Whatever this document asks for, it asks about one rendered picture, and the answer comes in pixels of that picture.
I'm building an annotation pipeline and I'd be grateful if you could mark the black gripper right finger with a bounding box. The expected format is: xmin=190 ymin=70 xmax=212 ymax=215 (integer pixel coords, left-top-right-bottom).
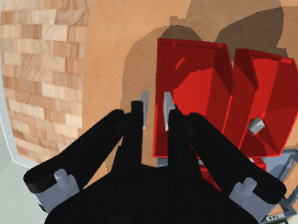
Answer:
xmin=163 ymin=92 xmax=287 ymax=224

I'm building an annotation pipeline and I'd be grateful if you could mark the grey metal block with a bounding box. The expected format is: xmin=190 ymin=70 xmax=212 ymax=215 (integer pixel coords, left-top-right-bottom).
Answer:
xmin=248 ymin=117 xmax=265 ymax=135

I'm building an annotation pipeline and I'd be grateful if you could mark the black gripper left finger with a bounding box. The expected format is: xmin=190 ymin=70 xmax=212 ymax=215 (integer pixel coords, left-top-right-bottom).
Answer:
xmin=23 ymin=91 xmax=149 ymax=224

